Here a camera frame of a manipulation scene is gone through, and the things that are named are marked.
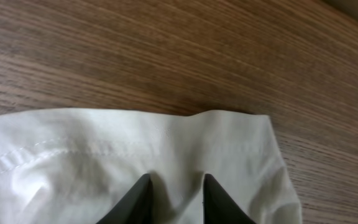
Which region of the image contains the white polo shirt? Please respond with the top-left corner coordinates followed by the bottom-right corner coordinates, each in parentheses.
top-left (0, 108), bottom-right (302, 223)

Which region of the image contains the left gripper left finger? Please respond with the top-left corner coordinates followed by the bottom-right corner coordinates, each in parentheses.
top-left (97, 174), bottom-right (152, 224)

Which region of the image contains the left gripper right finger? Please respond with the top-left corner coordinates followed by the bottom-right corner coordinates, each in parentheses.
top-left (203, 174), bottom-right (256, 224)

